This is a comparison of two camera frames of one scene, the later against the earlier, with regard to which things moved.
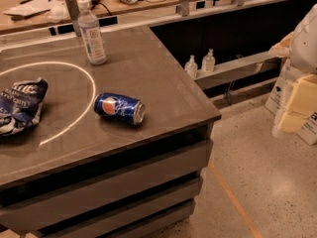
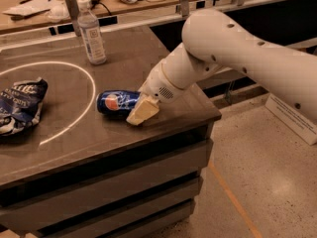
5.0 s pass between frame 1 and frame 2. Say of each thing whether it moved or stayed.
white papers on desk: stayed
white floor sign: stayed
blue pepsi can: moved
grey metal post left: stayed
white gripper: moved
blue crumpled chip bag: stayed
